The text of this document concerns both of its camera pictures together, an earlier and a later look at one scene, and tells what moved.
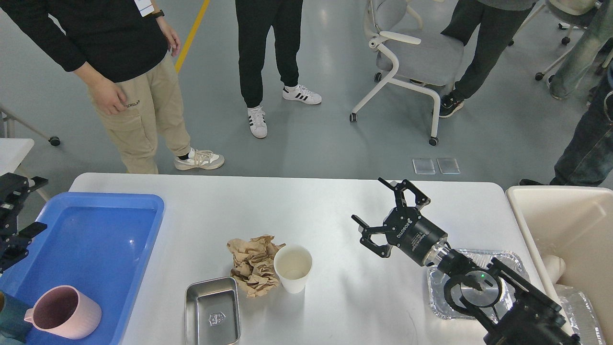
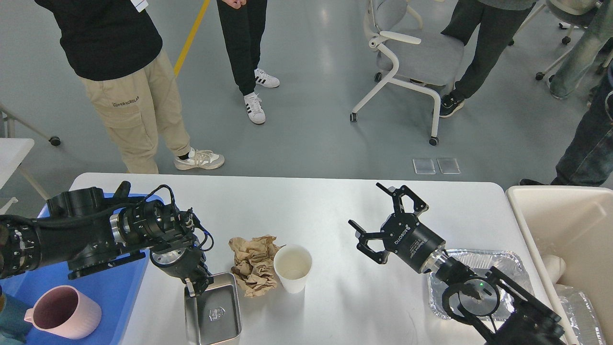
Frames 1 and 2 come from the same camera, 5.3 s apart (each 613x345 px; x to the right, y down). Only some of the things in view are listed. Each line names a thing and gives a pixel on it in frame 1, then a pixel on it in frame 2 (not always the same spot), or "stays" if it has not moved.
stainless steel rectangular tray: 212,316 stays
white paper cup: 293,263 stays
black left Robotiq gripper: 14,247 → 186,262
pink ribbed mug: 64,311 stays
